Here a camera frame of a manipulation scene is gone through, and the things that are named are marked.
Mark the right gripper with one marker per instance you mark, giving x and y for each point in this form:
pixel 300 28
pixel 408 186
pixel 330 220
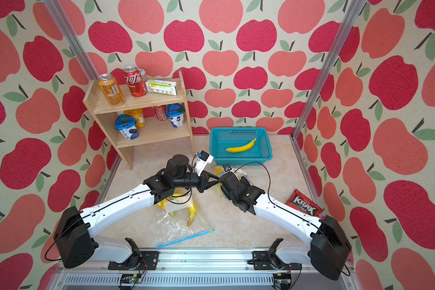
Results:
pixel 242 181

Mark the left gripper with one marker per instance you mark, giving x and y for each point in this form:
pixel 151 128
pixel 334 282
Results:
pixel 204 182

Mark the zip-top bag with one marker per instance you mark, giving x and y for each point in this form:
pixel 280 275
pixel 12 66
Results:
pixel 244 186
pixel 173 231

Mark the teal plastic basket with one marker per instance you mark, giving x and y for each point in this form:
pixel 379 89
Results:
pixel 222 138

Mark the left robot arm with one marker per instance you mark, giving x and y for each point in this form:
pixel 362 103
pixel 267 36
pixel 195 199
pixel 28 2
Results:
pixel 77 235

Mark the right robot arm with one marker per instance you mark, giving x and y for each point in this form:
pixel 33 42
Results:
pixel 326 246

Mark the red chips bag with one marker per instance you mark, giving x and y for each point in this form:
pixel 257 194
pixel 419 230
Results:
pixel 302 203

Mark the blue yogurt cup right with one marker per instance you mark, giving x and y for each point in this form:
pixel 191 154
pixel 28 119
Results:
pixel 176 113

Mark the blue yogurt cup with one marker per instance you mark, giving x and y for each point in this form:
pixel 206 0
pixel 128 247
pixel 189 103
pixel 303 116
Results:
pixel 126 125
pixel 176 113

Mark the small red can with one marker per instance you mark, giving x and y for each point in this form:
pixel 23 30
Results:
pixel 161 112

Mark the yellow yogurt cup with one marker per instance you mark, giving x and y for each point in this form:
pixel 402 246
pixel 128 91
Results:
pixel 138 115

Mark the blue yogurt cup left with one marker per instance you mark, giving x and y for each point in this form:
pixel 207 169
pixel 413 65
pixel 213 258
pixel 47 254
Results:
pixel 126 125

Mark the green white box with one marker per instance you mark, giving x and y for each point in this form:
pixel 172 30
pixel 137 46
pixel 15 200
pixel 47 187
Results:
pixel 161 86

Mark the red cola can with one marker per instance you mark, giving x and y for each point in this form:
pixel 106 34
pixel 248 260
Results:
pixel 132 76

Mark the orange soda can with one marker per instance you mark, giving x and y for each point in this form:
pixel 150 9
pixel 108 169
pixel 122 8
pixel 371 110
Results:
pixel 111 89

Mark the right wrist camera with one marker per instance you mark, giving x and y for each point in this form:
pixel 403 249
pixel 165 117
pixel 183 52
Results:
pixel 227 168

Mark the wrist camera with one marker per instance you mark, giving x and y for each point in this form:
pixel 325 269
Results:
pixel 200 161
pixel 227 168

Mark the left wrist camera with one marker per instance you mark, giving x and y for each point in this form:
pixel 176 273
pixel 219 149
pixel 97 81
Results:
pixel 200 161

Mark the aluminium front rail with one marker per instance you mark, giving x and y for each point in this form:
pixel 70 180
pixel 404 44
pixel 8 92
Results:
pixel 197 269

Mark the right aluminium corner post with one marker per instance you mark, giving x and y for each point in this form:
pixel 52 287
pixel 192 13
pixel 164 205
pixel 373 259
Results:
pixel 332 56

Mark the aluminium corner post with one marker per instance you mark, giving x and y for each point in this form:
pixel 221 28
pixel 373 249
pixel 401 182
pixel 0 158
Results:
pixel 332 56
pixel 64 24

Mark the left aluminium corner post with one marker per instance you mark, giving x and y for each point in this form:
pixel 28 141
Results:
pixel 64 24

